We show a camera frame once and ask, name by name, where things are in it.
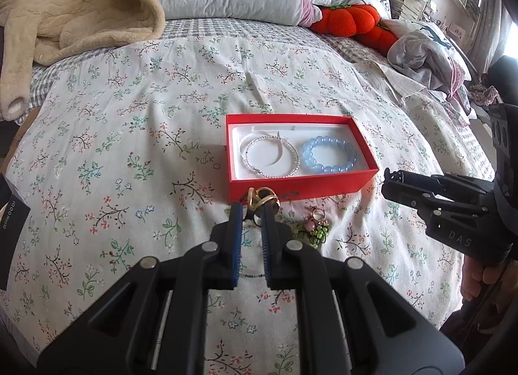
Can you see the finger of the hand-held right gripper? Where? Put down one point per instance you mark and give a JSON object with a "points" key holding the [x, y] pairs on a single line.
{"points": [[425, 181], [408, 199]]}

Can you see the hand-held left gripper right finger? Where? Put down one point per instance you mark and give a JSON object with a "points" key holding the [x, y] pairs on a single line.
{"points": [[267, 245]]}

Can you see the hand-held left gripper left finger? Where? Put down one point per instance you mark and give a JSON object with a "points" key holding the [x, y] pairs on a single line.
{"points": [[234, 245]]}

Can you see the green beaded jewelry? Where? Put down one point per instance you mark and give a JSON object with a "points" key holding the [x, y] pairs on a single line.
{"points": [[311, 235]]}

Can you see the red jewelry box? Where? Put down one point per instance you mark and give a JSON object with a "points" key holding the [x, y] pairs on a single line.
{"points": [[299, 185]]}

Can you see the person's right hand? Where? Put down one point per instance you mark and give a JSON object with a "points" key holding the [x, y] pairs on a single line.
{"points": [[475, 278]]}

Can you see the crumpled white printed cloth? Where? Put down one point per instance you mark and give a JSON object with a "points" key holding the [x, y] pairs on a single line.
{"points": [[425, 55]]}

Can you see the orange pumpkin plush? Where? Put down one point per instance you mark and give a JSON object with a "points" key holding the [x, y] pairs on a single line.
{"points": [[348, 21]]}

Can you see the black cardboard box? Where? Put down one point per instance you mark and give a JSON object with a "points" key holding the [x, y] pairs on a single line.
{"points": [[12, 229]]}

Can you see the beige fleece garment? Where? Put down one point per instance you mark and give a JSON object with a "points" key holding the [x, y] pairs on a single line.
{"points": [[81, 15]]}

